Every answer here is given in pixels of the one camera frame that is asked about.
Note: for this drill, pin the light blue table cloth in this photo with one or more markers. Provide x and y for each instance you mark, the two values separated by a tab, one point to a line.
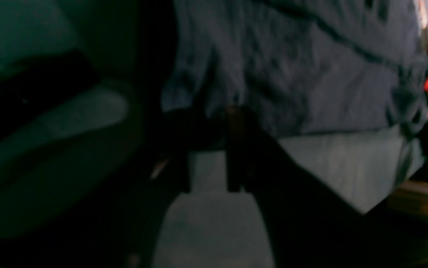
80	91

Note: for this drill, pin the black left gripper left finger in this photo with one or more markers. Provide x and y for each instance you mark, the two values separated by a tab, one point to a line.
116	223

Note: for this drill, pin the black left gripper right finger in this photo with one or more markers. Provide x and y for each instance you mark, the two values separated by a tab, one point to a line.
308	225

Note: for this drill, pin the dark blue T-shirt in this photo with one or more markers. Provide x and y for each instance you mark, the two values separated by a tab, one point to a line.
303	66

